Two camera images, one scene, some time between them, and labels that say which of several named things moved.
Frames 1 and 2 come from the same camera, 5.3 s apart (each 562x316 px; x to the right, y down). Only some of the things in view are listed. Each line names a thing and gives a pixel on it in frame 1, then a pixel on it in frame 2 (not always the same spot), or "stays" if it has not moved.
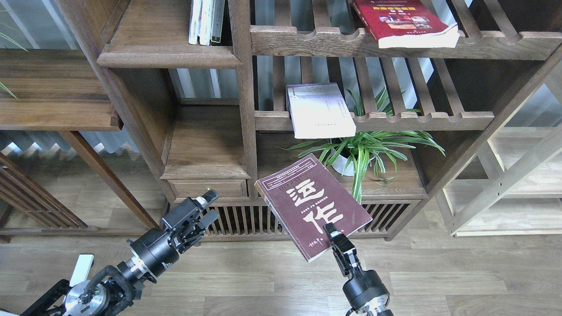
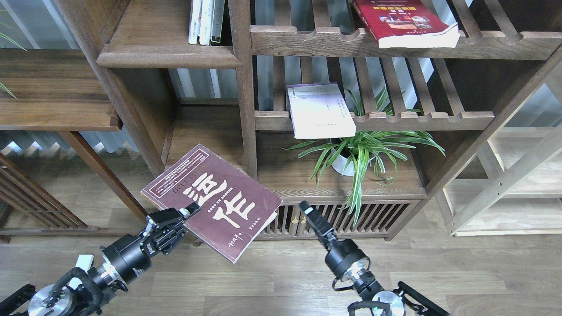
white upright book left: (195, 7) stays
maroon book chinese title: (307, 198) → (234, 209)
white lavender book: (318, 110) stays
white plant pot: (342, 164) stays
